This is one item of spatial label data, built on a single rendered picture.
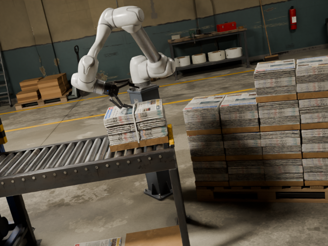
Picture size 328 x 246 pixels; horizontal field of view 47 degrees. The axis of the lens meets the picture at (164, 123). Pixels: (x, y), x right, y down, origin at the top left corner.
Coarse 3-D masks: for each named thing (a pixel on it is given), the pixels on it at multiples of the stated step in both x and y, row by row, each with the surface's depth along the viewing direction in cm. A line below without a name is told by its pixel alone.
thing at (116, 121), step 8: (128, 104) 256; (112, 112) 242; (120, 112) 238; (128, 112) 235; (104, 120) 230; (112, 120) 230; (120, 120) 231; (128, 120) 231; (112, 128) 232; (120, 128) 233; (128, 128) 233; (112, 136) 234; (120, 136) 234; (128, 136) 235; (112, 144) 236
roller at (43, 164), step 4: (52, 148) 267; (56, 148) 270; (48, 152) 260; (52, 152) 262; (48, 156) 254; (52, 156) 258; (44, 160) 246; (48, 160) 250; (40, 164) 239; (44, 164) 242; (36, 168) 234; (40, 168) 234
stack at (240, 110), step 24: (216, 96) 318; (240, 96) 305; (192, 120) 297; (216, 120) 291; (240, 120) 285; (264, 120) 279; (288, 120) 274; (312, 120) 268; (192, 144) 304; (216, 144) 298; (240, 144) 291; (264, 144) 285; (288, 144) 279; (312, 144) 274; (216, 168) 305; (240, 168) 299; (264, 168) 292; (288, 168) 285; (312, 168) 280; (216, 192) 327; (240, 192) 320; (264, 192) 298
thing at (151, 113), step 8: (144, 104) 248; (152, 104) 243; (160, 104) 240; (144, 112) 230; (152, 112) 230; (160, 112) 230; (144, 120) 231; (152, 120) 231; (160, 120) 231; (144, 128) 233; (152, 128) 234; (160, 128) 233; (144, 136) 235; (152, 136) 235; (160, 136) 235
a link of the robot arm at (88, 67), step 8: (104, 24) 257; (104, 32) 255; (96, 40) 251; (104, 40) 254; (96, 48) 233; (88, 56) 218; (96, 56) 230; (80, 64) 218; (88, 64) 216; (96, 64) 221; (80, 72) 222; (88, 72) 219; (96, 72) 226; (88, 80) 226
